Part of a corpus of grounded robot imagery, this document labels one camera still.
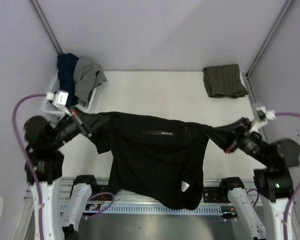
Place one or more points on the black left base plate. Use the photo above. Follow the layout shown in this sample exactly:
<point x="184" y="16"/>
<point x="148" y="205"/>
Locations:
<point x="102" y="188"/>

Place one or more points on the aluminium mounting rail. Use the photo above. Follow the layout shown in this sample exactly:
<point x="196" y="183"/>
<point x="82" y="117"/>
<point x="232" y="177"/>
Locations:
<point x="127" y="197"/>

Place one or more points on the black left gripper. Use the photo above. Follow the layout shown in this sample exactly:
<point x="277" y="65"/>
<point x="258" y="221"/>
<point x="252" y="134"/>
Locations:
<point x="88" y="123"/>

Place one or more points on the aluminium corner post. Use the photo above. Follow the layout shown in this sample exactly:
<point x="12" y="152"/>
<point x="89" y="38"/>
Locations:
<point x="279" y="21"/>
<point x="35" y="4"/>

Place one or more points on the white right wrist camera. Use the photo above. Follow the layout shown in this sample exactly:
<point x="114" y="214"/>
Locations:
<point x="261" y="118"/>

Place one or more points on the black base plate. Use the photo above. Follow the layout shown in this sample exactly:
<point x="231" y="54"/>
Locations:
<point x="212" y="195"/>
<point x="102" y="188"/>

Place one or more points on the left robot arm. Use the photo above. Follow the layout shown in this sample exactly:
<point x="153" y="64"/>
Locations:
<point x="44" y="173"/>

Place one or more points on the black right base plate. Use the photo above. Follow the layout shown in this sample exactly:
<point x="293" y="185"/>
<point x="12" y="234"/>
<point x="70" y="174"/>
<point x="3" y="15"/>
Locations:
<point x="212" y="195"/>

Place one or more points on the grey shorts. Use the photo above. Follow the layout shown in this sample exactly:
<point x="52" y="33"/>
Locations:
<point x="87" y="76"/>

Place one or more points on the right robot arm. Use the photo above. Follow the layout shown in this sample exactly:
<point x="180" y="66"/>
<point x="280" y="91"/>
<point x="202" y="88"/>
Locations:
<point x="273" y="184"/>

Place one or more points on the black shorts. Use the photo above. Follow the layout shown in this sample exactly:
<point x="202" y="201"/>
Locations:
<point x="155" y="157"/>

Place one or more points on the white slotted cable duct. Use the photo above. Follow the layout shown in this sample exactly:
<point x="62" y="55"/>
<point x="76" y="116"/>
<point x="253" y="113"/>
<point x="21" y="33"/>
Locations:
<point x="158" y="209"/>

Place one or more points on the olive green shorts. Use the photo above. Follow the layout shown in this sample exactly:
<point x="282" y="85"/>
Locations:
<point x="224" y="81"/>

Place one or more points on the left aluminium corner post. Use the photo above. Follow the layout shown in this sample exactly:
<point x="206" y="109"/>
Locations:
<point x="35" y="4"/>

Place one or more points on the dark blue garment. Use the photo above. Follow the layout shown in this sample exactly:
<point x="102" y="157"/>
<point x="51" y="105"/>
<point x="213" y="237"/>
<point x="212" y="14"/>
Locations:
<point x="66" y="64"/>

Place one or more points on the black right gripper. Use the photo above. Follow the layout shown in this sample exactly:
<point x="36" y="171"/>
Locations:
<point x="224" y="135"/>

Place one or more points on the right aluminium corner post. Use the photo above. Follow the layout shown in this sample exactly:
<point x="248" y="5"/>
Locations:
<point x="279" y="21"/>

